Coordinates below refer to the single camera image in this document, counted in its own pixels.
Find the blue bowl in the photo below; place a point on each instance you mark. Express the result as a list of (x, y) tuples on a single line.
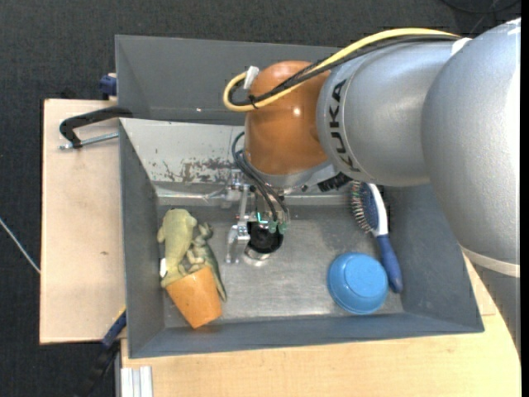
[(357, 283)]

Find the orange cup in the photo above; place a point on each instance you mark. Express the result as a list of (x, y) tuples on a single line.
[(197, 298)]

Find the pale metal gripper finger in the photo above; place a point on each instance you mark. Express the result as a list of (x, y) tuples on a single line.
[(236, 242)]

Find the pale wood board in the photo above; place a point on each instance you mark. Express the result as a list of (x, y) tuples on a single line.
[(78, 221)]

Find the blue and white hairbrush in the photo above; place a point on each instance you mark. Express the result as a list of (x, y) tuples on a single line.
[(382, 230)]

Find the pale green toy chameleon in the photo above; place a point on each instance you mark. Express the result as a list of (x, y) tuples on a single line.
[(177, 234)]

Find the grey metal bin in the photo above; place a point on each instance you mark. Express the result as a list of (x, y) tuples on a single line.
[(289, 288)]

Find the dark green toy dinosaur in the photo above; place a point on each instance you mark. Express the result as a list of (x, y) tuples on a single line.
[(208, 254)]

